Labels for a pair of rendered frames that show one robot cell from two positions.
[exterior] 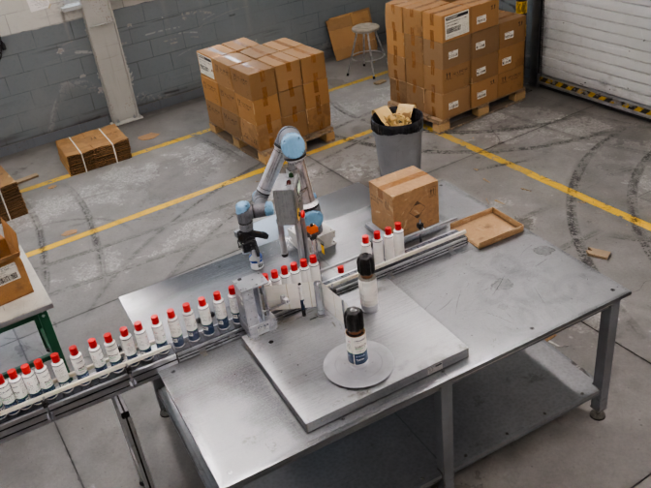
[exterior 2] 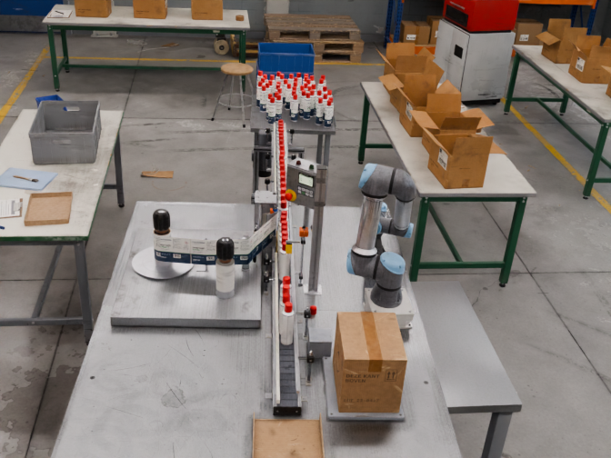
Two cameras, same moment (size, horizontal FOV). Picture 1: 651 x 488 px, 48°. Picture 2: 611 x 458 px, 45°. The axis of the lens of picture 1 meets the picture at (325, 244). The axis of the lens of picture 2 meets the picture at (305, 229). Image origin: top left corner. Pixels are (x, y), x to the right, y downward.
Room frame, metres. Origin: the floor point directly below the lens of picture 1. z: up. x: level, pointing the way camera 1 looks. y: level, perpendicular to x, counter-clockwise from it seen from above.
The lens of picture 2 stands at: (4.14, -2.71, 2.89)
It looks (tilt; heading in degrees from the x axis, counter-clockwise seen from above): 30 degrees down; 110
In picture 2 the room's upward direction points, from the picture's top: 4 degrees clockwise
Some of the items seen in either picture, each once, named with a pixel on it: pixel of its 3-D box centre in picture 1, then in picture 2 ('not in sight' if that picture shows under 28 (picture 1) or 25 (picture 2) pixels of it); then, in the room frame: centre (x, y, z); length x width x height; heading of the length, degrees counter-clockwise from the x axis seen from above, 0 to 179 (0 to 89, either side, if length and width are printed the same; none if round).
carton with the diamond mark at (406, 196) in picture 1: (404, 201); (367, 361); (3.62, -0.47, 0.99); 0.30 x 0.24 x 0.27; 115
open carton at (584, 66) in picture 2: not in sight; (589, 59); (4.18, 4.74, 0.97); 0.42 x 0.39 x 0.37; 26
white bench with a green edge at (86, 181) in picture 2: not in sight; (56, 215); (1.07, 0.73, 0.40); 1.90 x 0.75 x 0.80; 118
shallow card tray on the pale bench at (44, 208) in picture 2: not in sight; (49, 208); (1.49, 0.21, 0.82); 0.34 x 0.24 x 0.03; 124
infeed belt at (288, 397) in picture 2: (328, 289); (284, 289); (3.05, 0.01, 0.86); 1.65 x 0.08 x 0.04; 115
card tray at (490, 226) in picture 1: (486, 227); (287, 445); (3.46, -0.89, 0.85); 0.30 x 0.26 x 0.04; 115
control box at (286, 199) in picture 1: (288, 198); (305, 184); (3.08, 0.15, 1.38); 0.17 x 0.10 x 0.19; 170
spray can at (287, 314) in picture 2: (398, 239); (287, 323); (3.23, -0.38, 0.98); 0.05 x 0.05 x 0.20
